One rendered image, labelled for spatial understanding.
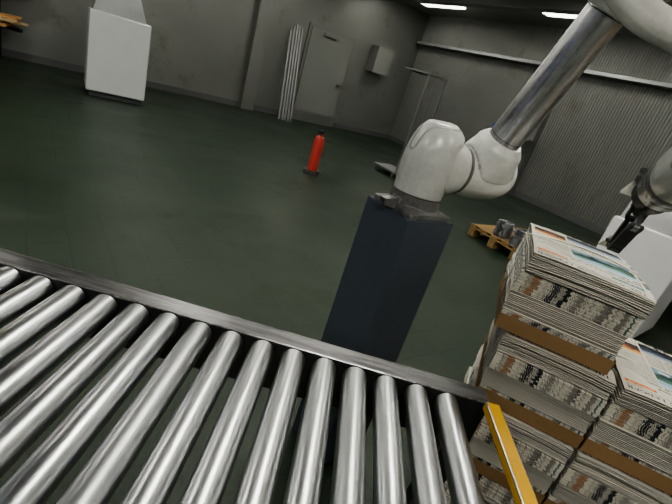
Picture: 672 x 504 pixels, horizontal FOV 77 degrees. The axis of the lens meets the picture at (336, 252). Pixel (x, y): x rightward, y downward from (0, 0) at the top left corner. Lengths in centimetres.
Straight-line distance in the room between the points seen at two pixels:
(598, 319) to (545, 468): 46
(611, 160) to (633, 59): 177
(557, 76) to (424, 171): 40
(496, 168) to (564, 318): 46
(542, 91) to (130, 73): 681
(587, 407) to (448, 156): 75
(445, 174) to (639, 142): 818
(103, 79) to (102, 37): 57
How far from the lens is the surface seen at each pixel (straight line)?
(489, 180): 137
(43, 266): 105
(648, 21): 105
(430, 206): 129
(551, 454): 141
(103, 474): 65
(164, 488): 65
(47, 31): 967
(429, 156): 124
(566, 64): 130
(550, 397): 131
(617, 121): 956
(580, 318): 122
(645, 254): 415
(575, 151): 974
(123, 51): 757
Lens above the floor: 131
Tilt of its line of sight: 22 degrees down
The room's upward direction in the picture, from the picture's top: 17 degrees clockwise
